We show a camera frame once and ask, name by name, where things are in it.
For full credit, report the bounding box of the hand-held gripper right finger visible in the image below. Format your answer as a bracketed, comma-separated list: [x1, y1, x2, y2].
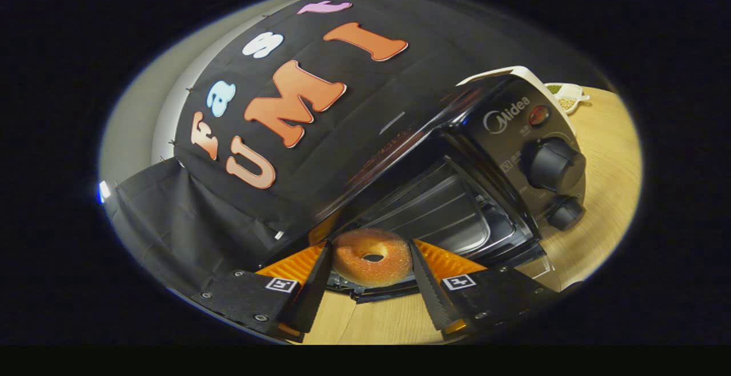
[408, 239, 563, 342]

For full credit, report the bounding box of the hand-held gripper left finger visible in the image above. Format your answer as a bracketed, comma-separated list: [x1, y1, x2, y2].
[191, 241, 334, 343]

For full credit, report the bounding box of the brown bagel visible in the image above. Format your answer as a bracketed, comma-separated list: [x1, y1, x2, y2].
[331, 228, 413, 288]

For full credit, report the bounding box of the black toaster oven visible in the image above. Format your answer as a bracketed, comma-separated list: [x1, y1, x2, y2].
[260, 73, 588, 304]

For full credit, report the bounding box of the white bread toaster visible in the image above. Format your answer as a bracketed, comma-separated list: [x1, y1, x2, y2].
[457, 66, 563, 115]

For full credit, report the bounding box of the white divided bean dish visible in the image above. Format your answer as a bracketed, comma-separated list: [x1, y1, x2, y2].
[544, 82, 591, 115]

